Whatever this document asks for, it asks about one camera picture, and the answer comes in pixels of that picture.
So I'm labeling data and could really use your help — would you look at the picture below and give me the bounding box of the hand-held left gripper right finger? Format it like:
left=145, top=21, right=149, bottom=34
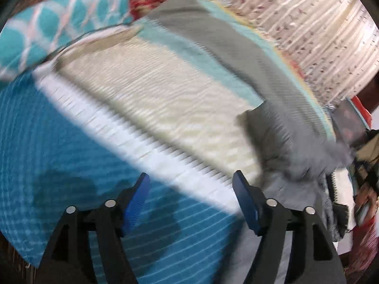
left=232, top=170, right=347, bottom=284

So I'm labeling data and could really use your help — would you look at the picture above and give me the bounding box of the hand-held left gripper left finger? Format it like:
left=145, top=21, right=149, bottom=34
left=38, top=172, right=151, bottom=284

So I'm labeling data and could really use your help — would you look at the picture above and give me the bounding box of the grey puffer jacket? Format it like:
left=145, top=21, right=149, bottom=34
left=229, top=102, right=354, bottom=284

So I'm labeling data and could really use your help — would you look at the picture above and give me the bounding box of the dark box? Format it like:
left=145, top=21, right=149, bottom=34
left=330, top=98, right=370, bottom=148

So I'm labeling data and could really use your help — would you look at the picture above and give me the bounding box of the white cloth with black trim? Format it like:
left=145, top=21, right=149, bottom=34
left=326, top=167, right=357, bottom=239

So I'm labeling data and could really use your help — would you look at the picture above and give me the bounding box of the red patterned cloth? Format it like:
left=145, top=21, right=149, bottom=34
left=339, top=219, right=379, bottom=274

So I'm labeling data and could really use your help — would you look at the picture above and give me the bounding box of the striped teal cream grey blanket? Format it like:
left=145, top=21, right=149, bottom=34
left=0, top=0, right=338, bottom=284

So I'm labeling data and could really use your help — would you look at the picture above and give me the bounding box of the cream floral curtain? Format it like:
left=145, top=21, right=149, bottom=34
left=207, top=0, right=379, bottom=110

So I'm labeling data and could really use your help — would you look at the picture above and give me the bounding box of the teal patterned pillow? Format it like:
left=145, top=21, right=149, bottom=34
left=0, top=0, right=134, bottom=81

